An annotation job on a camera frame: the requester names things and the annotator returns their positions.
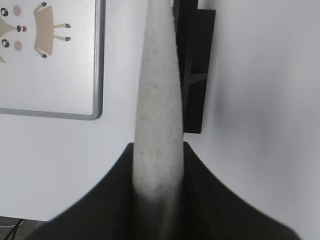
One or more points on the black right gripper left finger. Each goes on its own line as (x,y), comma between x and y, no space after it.
(124,205)

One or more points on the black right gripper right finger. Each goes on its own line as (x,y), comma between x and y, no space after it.
(202,208)

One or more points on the white handled knife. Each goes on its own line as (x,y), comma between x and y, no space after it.
(158,143)

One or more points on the white deer cutting board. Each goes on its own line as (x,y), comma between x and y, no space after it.
(52,58)

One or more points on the black knife stand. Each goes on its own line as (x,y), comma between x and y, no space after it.
(194,29)

